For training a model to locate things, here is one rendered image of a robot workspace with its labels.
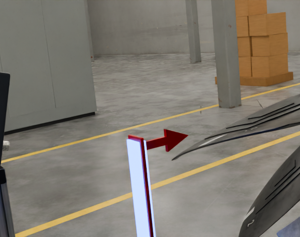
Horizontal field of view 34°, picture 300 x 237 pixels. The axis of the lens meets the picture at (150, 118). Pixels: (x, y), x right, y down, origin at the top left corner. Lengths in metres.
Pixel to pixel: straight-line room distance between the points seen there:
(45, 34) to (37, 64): 0.43
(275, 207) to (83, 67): 6.65
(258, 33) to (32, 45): 4.01
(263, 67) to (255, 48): 0.37
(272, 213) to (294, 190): 0.05
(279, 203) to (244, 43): 8.40
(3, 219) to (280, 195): 0.52
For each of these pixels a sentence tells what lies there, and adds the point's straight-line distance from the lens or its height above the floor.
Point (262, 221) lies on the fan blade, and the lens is 0.84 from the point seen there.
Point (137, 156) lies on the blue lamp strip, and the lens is 0.48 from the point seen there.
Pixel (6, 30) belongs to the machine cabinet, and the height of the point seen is 1.37.
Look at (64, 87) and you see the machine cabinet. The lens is 7.23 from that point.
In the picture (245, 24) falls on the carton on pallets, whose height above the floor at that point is 1.09.
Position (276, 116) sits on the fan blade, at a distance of 0.59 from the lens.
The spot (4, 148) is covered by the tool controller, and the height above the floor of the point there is 1.07.
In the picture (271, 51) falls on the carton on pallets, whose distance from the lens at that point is 8.92.
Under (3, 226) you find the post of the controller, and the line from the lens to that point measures 1.02.
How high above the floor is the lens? 1.30
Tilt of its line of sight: 11 degrees down
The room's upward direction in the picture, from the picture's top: 6 degrees counter-clockwise
